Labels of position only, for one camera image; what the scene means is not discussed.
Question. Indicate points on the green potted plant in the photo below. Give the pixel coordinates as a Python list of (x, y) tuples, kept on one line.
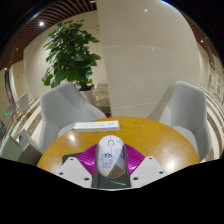
[(71, 56)]

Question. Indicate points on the black mouse pad green lines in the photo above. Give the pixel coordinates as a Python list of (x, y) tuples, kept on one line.
[(110, 182)]

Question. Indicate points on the grey shell chair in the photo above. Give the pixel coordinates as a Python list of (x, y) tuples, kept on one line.
[(63, 110), (190, 110), (16, 150)]

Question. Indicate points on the white power strip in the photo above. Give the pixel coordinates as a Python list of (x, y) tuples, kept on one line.
[(96, 126)]

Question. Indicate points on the white cartoon-print computer mouse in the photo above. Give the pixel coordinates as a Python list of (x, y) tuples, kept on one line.
[(110, 153)]

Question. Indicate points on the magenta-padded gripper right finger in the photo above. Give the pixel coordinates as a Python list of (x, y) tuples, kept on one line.
[(143, 170)]

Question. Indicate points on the group of distant grey chairs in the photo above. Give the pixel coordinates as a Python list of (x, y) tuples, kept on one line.
[(21, 103)]

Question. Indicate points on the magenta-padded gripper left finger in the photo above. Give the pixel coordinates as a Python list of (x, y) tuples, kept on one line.
[(76, 170)]

